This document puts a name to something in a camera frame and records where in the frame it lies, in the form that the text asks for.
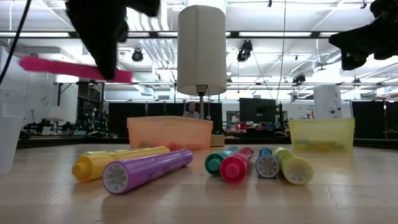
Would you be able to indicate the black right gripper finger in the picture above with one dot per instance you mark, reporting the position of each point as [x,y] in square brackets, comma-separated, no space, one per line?
[357,39]
[354,60]

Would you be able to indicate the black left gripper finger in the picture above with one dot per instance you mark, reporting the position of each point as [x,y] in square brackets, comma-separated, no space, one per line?
[107,46]

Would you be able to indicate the pink highlighter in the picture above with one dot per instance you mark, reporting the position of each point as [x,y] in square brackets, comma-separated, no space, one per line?
[62,68]

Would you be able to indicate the yellow plastic bin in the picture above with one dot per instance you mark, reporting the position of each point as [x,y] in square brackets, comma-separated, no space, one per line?
[323,133]

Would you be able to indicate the yellow highlighter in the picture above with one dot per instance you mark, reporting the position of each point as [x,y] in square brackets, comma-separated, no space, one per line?
[102,152]
[295,169]

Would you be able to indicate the orange plastic bin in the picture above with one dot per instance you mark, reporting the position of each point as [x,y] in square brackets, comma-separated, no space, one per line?
[171,132]

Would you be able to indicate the orange-yellow highlighter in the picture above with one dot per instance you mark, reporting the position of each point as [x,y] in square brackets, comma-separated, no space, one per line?
[90,168]

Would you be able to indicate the purple highlighter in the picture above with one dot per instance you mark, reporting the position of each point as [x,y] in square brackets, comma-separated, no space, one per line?
[146,169]

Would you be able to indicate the blue highlighter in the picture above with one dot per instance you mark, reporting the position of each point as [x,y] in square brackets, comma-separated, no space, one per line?
[267,166]

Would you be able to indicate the teal highlighter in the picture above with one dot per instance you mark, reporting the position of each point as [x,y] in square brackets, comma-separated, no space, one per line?
[214,163]

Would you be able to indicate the red highlighter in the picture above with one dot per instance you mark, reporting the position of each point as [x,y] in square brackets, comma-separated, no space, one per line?
[234,169]

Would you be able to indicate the black background robot arm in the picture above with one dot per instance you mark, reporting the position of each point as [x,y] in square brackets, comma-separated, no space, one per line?
[40,127]

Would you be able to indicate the black ceiling spotlight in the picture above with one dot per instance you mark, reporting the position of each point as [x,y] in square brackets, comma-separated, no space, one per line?
[137,56]
[244,51]
[299,78]

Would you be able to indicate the white cylindrical appliance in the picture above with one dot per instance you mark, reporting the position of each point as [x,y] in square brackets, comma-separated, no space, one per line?
[326,102]

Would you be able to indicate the black partition panel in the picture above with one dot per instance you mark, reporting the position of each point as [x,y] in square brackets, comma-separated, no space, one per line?
[370,119]
[140,109]

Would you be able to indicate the dark storage shelf rack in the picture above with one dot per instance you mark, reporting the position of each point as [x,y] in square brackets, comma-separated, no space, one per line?
[90,109]

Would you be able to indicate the white cylindrical cup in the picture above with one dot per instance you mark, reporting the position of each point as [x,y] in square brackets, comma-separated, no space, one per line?
[202,49]

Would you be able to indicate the person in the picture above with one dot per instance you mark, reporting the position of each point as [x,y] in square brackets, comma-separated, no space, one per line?
[191,109]

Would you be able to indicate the black monitor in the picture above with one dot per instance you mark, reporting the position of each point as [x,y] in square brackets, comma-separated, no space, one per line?
[257,110]

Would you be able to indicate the clear plastic bin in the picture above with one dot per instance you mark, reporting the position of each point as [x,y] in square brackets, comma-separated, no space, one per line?
[9,140]

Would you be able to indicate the black metal table frame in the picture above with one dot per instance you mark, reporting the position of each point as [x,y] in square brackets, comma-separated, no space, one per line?
[93,140]

